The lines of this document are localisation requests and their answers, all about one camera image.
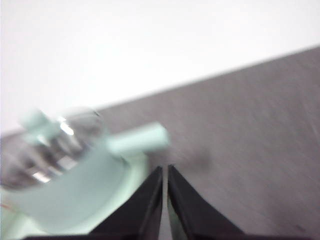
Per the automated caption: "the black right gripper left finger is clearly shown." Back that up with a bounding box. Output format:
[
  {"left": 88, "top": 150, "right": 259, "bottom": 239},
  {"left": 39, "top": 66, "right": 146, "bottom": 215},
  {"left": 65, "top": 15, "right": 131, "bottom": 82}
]
[{"left": 91, "top": 166, "right": 164, "bottom": 238}]

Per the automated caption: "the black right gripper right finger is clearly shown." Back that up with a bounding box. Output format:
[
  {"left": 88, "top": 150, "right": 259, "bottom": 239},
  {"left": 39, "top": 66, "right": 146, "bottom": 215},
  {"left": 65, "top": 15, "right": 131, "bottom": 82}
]
[{"left": 166, "top": 164, "right": 245, "bottom": 238}]

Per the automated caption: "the glass lid with green knob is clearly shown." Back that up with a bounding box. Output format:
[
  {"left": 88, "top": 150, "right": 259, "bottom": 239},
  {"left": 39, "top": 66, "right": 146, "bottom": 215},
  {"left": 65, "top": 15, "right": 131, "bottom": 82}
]
[{"left": 0, "top": 107, "right": 106, "bottom": 193}]

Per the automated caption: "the green breakfast machine base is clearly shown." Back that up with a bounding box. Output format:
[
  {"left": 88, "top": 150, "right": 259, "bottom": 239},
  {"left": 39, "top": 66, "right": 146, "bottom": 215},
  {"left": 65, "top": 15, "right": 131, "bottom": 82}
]
[{"left": 0, "top": 152, "right": 152, "bottom": 240}]

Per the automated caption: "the green steamer pot with handle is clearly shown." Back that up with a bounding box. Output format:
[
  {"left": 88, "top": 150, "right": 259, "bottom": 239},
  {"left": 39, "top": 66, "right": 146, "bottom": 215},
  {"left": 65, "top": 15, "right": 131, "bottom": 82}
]
[{"left": 4, "top": 121, "right": 171, "bottom": 232}]

